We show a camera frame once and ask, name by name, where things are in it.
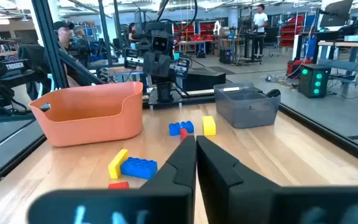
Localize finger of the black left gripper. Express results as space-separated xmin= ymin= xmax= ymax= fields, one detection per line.
xmin=157 ymin=51 xmax=172 ymax=77
xmin=143 ymin=51 xmax=158 ymax=77

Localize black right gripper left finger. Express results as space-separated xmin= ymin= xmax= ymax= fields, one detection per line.
xmin=26 ymin=136 xmax=197 ymax=224

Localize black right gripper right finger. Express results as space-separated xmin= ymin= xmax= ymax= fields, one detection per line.
xmin=196 ymin=136 xmax=358 ymax=224

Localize blue toy building block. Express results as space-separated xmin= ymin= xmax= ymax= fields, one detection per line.
xmin=180 ymin=120 xmax=195 ymax=134
xmin=120 ymin=156 xmax=158 ymax=180
xmin=168 ymin=123 xmax=182 ymax=137

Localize long red toy block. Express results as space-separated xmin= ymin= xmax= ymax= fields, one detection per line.
xmin=108 ymin=181 xmax=130 ymax=190

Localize person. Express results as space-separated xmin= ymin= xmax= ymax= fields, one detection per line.
xmin=53 ymin=21 xmax=82 ymax=88
xmin=127 ymin=22 xmax=138 ymax=43
xmin=252 ymin=3 xmax=269 ymax=58

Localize black flat case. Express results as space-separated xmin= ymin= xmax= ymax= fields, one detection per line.
xmin=183 ymin=71 xmax=226 ymax=92

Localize long yellow toy block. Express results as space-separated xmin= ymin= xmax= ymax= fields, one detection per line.
xmin=108 ymin=149 xmax=129 ymax=180

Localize grey plastic bin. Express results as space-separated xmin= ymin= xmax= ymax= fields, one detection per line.
xmin=213 ymin=82 xmax=282 ymax=129

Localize orange plastic bin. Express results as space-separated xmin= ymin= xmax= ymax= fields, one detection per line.
xmin=29 ymin=81 xmax=144 ymax=147

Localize black standing desk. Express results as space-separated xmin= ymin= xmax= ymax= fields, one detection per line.
xmin=242 ymin=32 xmax=267 ymax=63

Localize red parts bin rack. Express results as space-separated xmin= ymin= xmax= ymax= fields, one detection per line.
xmin=278 ymin=14 xmax=306 ymax=48

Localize black computer tower green lights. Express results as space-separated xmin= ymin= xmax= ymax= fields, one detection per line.
xmin=298 ymin=63 xmax=332 ymax=99

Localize black computer monitor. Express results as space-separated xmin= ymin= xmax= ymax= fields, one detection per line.
xmin=319 ymin=0 xmax=354 ymax=29

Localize wooden top desk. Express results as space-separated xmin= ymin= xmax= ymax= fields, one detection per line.
xmin=317 ymin=39 xmax=358 ymax=63

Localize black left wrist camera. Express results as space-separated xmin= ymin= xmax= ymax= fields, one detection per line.
xmin=150 ymin=30 xmax=171 ymax=53

